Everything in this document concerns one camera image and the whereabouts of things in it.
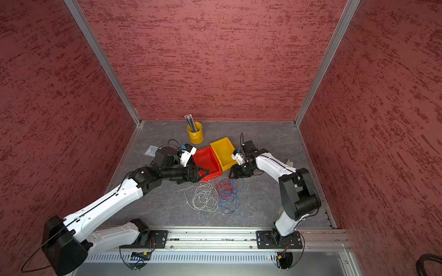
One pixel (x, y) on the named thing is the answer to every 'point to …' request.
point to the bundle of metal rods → (189, 117)
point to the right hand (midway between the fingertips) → (234, 178)
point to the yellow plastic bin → (224, 149)
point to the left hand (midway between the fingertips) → (201, 173)
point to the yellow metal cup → (195, 133)
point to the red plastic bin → (205, 158)
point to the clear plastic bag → (151, 150)
